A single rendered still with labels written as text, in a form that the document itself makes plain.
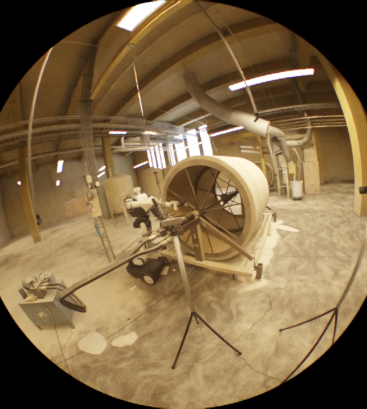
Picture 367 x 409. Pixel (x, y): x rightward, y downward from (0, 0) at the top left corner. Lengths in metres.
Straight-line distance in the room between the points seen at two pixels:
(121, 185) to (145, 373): 5.86
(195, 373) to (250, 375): 0.45
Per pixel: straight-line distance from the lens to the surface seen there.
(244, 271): 2.01
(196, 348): 1.60
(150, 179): 7.53
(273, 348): 1.61
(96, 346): 1.96
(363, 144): 4.80
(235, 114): 6.16
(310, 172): 7.30
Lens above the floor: 1.47
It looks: 10 degrees down
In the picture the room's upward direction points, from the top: 11 degrees counter-clockwise
